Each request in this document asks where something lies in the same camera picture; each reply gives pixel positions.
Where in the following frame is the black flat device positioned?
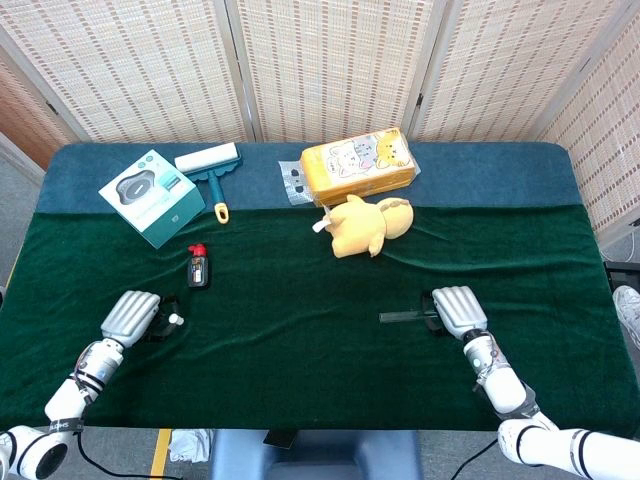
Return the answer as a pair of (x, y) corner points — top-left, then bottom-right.
(263, 429), (297, 449)

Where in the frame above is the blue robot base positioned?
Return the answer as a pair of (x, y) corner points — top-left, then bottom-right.
(208, 428), (424, 480)

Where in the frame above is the white sneaker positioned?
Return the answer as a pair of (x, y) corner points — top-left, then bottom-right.
(612, 284), (640, 351)

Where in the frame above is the yellow plush toy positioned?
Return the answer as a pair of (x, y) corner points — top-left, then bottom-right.
(312, 194), (415, 260)

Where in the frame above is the green velvet cloth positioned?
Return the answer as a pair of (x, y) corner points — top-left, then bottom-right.
(0, 203), (640, 444)

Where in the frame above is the teal white product box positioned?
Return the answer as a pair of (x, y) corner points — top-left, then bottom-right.
(98, 148), (207, 250)

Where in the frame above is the woven folding screen panel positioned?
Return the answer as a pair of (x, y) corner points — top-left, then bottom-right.
(224, 0), (446, 144)
(0, 44), (76, 174)
(0, 0), (256, 146)
(407, 0), (640, 144)
(537, 9), (640, 236)

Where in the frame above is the white crumpled cloth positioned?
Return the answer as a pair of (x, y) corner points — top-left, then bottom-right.
(168, 428), (214, 464)

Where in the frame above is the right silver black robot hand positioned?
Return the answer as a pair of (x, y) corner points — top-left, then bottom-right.
(420, 285), (489, 337)

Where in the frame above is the black cable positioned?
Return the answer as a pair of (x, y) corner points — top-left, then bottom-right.
(423, 438), (501, 480)
(76, 430), (211, 480)

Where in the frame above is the clear panda print packet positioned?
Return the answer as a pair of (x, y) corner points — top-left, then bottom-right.
(278, 159), (314, 206)

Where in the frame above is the teal lint roller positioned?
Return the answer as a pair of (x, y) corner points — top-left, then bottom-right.
(173, 141), (244, 225)

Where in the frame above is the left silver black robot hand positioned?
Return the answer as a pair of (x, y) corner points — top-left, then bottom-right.
(99, 290), (185, 347)

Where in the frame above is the yellow cat tissue pack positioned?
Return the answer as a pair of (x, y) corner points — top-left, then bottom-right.
(299, 127), (422, 208)

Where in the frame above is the black bottle red cap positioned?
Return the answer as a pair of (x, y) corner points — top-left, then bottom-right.
(186, 243), (210, 289)

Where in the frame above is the clear glass test tube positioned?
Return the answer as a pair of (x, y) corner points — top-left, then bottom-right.
(378, 310), (439, 325)

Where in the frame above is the blue table cover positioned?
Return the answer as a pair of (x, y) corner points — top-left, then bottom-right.
(35, 141), (587, 216)

